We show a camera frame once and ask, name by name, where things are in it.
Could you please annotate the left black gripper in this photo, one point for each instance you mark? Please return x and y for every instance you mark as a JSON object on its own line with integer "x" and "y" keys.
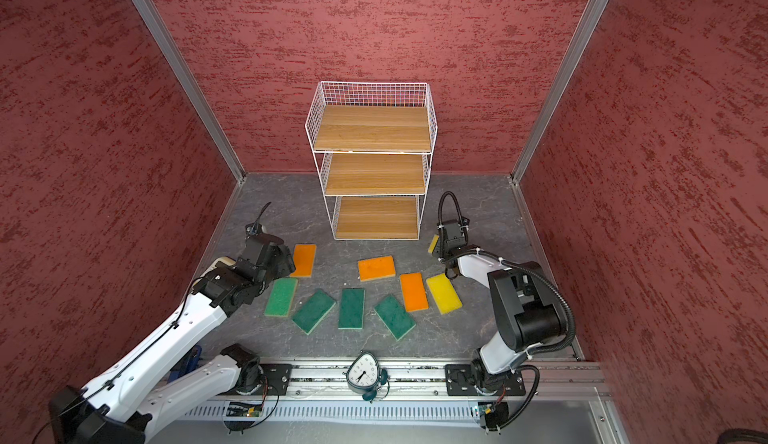
{"x": 286, "y": 263}

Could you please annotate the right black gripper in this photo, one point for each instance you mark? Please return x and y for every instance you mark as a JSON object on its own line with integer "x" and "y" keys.
{"x": 439, "y": 249}

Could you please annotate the yellow sponge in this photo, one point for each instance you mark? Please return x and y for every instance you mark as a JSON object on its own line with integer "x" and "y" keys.
{"x": 444, "y": 294}
{"x": 434, "y": 247}

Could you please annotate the dark green sponge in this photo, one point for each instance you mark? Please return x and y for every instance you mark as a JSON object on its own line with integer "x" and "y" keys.
{"x": 313, "y": 311}
{"x": 394, "y": 316}
{"x": 352, "y": 304}

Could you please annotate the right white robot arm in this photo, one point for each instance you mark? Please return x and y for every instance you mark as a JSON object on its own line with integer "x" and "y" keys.
{"x": 531, "y": 315}

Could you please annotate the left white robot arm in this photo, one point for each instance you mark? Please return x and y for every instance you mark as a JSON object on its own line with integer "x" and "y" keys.
{"x": 127, "y": 403}

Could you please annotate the bottom wooden shelf board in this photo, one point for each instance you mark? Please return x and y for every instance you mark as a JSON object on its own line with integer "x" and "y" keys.
{"x": 377, "y": 218}

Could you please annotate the wooden shelf board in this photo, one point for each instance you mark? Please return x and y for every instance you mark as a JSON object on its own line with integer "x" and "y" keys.
{"x": 377, "y": 218}
{"x": 375, "y": 174}
{"x": 385, "y": 130}

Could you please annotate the middle wooden shelf board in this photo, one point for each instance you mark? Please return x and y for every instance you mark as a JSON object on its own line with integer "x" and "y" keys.
{"x": 375, "y": 174}

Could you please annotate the top wooden shelf board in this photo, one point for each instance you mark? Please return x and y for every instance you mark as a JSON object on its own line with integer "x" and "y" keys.
{"x": 385, "y": 130}

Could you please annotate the beige calculator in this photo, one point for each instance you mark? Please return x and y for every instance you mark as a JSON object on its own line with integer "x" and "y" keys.
{"x": 222, "y": 262}

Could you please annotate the orange sponge far left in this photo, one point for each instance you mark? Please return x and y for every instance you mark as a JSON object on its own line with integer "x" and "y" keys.
{"x": 304, "y": 258}

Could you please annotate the orange sponge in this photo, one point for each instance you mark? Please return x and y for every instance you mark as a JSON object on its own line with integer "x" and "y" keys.
{"x": 376, "y": 268}
{"x": 304, "y": 258}
{"x": 413, "y": 292}

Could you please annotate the light green sponge left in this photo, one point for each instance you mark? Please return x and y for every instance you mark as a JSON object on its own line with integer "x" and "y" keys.
{"x": 281, "y": 297}

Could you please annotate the orange sponge right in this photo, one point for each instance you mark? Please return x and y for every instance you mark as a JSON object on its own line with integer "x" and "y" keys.
{"x": 413, "y": 292}

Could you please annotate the orange sponge centre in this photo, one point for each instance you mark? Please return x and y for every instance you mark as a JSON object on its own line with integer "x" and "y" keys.
{"x": 376, "y": 268}

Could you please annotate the dark green sponge upright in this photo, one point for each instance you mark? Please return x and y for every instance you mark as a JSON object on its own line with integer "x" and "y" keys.
{"x": 352, "y": 304}

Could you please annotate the blue stapler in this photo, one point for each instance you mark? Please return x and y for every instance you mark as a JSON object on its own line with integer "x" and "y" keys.
{"x": 187, "y": 364}

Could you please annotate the white kitchen timer dial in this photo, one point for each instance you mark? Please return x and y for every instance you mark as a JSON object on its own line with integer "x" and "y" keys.
{"x": 366, "y": 377}

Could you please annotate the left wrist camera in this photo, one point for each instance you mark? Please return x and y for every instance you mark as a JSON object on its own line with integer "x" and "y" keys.
{"x": 255, "y": 230}

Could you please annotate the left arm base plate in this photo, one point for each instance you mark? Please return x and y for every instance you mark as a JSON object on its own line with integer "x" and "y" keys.
{"x": 267, "y": 380}

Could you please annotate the white wire shelf rack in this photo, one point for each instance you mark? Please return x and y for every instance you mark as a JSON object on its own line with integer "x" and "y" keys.
{"x": 328, "y": 93}

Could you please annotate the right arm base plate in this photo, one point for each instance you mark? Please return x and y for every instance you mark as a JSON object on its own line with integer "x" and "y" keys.
{"x": 463, "y": 380}

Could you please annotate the aluminium mounting rail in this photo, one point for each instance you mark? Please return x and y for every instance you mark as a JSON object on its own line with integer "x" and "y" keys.
{"x": 409, "y": 380}

